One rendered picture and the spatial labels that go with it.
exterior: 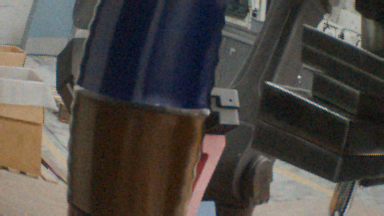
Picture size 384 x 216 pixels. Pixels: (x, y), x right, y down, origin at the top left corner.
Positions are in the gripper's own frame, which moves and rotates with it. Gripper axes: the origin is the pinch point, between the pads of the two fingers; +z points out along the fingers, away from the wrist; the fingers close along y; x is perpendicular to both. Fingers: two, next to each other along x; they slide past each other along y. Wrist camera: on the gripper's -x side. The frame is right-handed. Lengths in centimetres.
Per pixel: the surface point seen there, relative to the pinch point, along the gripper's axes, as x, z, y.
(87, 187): -29, 9, 42
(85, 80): -30, 6, 43
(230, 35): 515, -341, -677
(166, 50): -28, 6, 44
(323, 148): -9.9, 3.5, 30.1
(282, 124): -9.8, 0.8, 26.0
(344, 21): 563, -314, -498
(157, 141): -28, 8, 43
